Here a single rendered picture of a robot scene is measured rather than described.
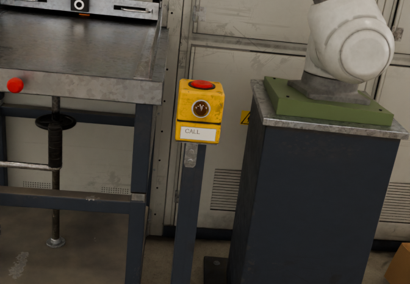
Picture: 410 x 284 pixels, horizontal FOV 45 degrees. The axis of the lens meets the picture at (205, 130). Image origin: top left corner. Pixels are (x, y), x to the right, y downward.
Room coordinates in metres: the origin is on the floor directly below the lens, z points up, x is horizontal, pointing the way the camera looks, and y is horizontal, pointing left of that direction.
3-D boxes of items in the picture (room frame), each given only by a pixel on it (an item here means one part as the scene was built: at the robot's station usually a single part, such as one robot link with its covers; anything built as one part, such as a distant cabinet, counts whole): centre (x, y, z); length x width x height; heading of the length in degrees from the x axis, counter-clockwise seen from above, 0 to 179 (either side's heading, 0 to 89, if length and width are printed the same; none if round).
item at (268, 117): (1.36, -0.32, 0.74); 0.38 x 0.37 x 0.02; 92
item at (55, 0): (1.75, 0.48, 0.89); 0.54 x 0.05 x 0.06; 95
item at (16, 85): (1.00, 0.41, 0.82); 0.04 x 0.03 x 0.03; 5
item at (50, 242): (1.36, 0.44, 0.18); 0.06 x 0.06 x 0.02
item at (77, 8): (1.71, 0.48, 0.90); 0.06 x 0.03 x 0.05; 95
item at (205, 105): (0.82, 0.01, 0.87); 0.03 x 0.01 x 0.03; 95
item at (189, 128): (0.87, 0.02, 0.85); 0.08 x 0.08 x 0.10; 5
